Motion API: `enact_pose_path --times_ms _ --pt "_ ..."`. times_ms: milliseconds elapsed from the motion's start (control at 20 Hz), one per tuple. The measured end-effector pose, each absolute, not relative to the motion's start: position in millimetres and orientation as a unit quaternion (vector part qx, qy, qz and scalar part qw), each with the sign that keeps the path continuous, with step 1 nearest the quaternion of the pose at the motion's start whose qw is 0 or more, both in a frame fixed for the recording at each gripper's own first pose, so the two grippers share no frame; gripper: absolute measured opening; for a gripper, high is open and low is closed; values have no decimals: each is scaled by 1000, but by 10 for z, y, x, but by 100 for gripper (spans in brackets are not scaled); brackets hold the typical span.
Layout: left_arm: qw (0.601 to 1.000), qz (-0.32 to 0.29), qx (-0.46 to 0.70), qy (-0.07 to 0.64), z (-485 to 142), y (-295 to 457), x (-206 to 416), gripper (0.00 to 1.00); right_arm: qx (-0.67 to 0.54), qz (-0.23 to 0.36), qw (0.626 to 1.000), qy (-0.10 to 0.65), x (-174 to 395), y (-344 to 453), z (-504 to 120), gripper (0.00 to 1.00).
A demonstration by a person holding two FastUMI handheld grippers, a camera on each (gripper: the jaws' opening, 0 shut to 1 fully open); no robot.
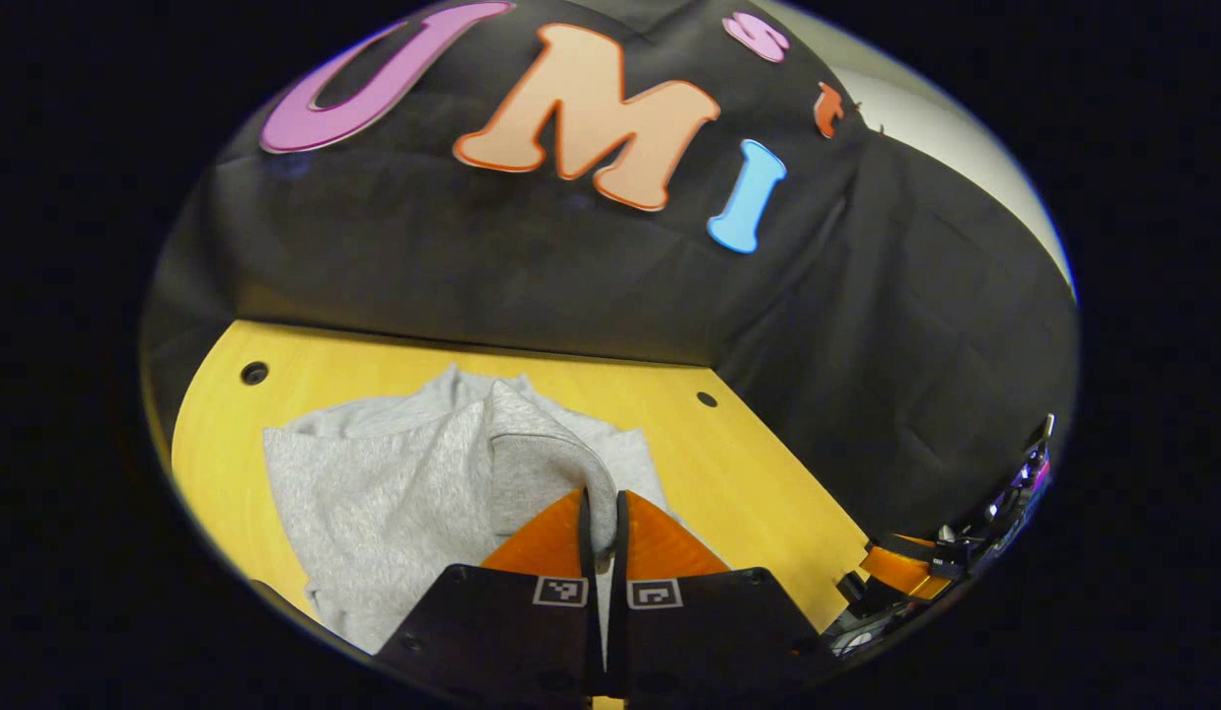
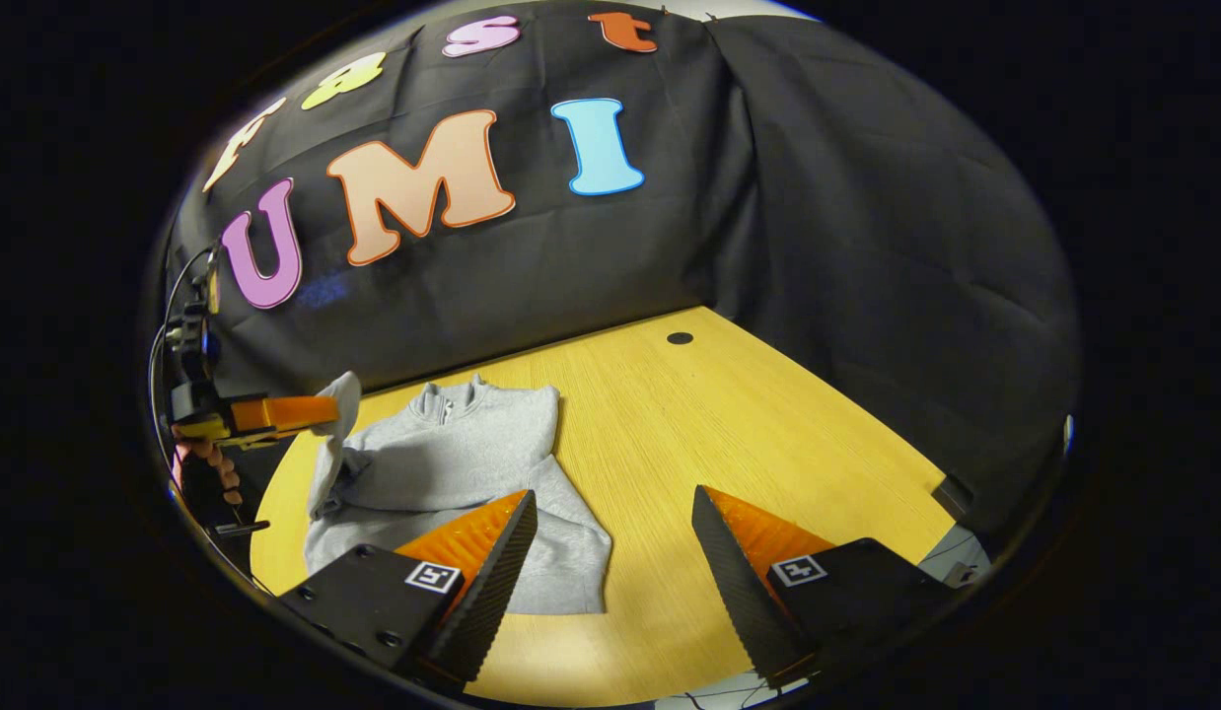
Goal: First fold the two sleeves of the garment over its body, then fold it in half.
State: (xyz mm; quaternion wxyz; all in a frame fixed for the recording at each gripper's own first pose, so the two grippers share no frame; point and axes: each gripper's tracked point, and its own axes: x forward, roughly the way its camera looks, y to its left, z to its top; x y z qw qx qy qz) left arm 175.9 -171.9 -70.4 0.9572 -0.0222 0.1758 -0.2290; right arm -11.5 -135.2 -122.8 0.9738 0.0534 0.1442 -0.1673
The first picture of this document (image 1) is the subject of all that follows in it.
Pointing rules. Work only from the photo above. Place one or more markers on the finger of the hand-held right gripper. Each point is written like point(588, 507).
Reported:
point(901, 572)

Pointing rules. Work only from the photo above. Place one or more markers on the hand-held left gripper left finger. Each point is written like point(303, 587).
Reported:
point(512, 641)

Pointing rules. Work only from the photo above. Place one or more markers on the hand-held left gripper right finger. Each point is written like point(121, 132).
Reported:
point(709, 641)

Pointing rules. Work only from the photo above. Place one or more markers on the grey zip-neck sweatshirt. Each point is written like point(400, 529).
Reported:
point(394, 493)

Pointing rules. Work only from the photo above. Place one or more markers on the black backdrop cloth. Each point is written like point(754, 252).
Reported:
point(571, 266)

